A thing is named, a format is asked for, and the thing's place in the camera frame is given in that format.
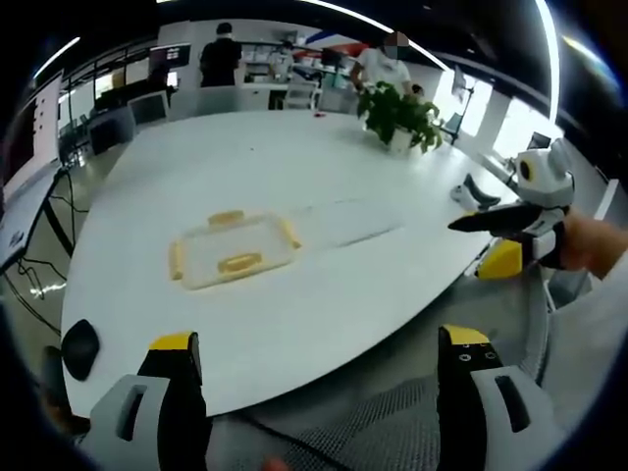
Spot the green potted plant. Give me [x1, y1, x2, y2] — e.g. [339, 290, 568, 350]
[356, 80, 445, 156]

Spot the white mesh office chair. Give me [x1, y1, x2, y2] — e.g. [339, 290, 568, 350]
[283, 79, 321, 113]

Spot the black computer mouse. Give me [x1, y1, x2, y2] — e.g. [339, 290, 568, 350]
[62, 318, 102, 382]

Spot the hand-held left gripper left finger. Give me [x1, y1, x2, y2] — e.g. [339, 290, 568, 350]
[80, 332, 213, 471]

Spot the black floor cable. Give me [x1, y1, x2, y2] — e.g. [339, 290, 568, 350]
[0, 169, 89, 340]

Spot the grey office chair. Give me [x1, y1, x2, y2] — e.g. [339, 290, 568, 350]
[127, 91, 171, 125]
[194, 85, 242, 118]
[86, 106, 137, 156]

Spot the white side desk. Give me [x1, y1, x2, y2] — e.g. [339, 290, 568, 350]
[0, 166, 75, 277]

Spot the black and white gadget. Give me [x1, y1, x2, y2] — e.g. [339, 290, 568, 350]
[449, 173, 502, 210]

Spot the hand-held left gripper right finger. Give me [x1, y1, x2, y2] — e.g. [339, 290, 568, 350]
[436, 323, 565, 471]

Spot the clear plastic food container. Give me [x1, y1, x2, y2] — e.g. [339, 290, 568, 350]
[168, 209, 303, 291]

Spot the person's right hand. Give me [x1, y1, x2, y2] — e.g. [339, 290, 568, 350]
[555, 214, 628, 282]

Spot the dark monitor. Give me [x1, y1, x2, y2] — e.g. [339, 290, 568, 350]
[148, 42, 193, 76]

